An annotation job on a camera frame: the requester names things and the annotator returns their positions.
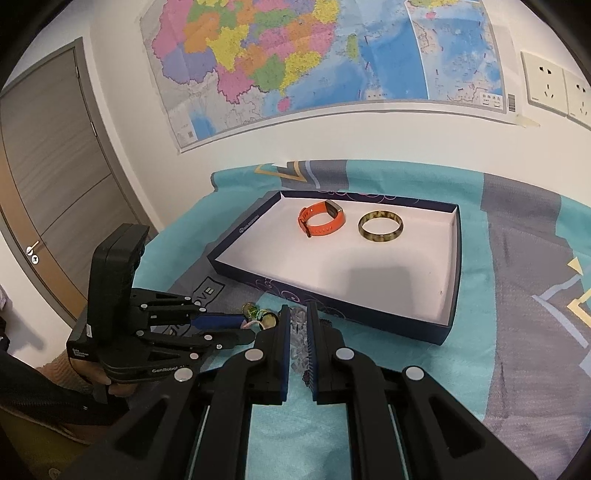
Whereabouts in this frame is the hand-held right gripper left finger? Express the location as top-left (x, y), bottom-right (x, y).
top-left (60, 305), bottom-right (293, 480)

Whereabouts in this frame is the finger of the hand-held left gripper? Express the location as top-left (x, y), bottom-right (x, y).
top-left (135, 329), bottom-right (257, 366)
top-left (130, 288), bottom-right (249, 331)

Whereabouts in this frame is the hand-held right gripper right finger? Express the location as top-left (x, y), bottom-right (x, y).
top-left (307, 302), bottom-right (539, 480)

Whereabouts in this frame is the clear crystal bead bracelet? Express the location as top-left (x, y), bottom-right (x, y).
top-left (289, 307), bottom-right (311, 377)

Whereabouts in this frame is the navy box with white inside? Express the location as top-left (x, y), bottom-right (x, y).
top-left (206, 189), bottom-right (462, 346)

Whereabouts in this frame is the person's left forearm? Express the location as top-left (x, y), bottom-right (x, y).
top-left (0, 348), bottom-right (132, 428)

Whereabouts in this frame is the person's left hand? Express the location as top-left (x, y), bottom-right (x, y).
top-left (73, 361), bottom-right (112, 387)

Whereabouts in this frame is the grey brown door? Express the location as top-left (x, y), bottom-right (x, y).
top-left (0, 37), bottom-right (160, 324)

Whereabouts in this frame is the tortoiseshell bangle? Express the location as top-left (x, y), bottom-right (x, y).
top-left (358, 210), bottom-right (405, 243)

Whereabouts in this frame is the orange smart band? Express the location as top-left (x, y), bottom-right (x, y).
top-left (296, 200), bottom-right (347, 238)

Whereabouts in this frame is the mustard yellow clothing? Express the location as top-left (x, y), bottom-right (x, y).
top-left (0, 408), bottom-right (95, 480)

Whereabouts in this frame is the teal grey printed blanket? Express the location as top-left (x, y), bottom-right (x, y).
top-left (134, 159), bottom-right (591, 480)

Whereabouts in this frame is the colourful wall map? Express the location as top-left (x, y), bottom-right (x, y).
top-left (139, 0), bottom-right (529, 154)

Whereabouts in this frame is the white wall socket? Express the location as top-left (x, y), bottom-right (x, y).
top-left (564, 68), bottom-right (591, 121)
top-left (521, 51), bottom-right (570, 116)

